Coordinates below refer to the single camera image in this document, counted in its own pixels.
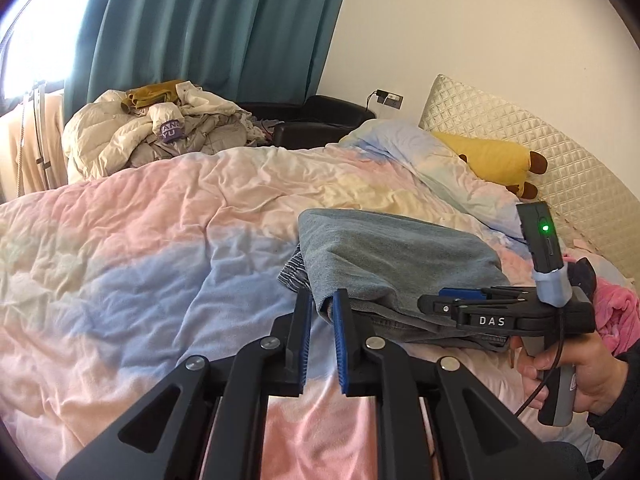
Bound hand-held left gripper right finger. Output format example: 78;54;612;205
331;289;588;480

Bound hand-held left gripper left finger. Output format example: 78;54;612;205
55;289;314;480

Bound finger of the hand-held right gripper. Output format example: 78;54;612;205
418;294;507;332
439;285;539;307

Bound blue denim pants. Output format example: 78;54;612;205
297;208;511;351

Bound person's right forearm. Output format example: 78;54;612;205
585;350;640;461

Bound pile of cream clothes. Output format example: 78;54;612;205
62;85;251;183

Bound person's right hand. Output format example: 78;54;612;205
510;332;631;416

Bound pink fluffy cloth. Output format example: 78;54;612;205
592;280;640;358

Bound grey striped cloth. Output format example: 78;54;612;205
278;244;313;292

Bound yellow plush toy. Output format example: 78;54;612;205
431;131;549;200

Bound cream quilted headboard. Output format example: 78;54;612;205
417;74;640;281

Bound pastel quilted blanket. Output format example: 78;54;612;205
0;120;640;480

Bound black armchair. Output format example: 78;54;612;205
239;94;377;150

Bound grey garment purple label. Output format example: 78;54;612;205
150;110;251;156

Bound mustard yellow cloth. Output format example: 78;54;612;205
122;80;188;111

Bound teal curtain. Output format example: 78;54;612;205
65;0;353;111

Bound metal garment steamer stand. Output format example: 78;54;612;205
17;80;51;196

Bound window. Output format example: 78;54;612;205
0;0;108;101

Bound black cable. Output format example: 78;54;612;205
515;305;568;418

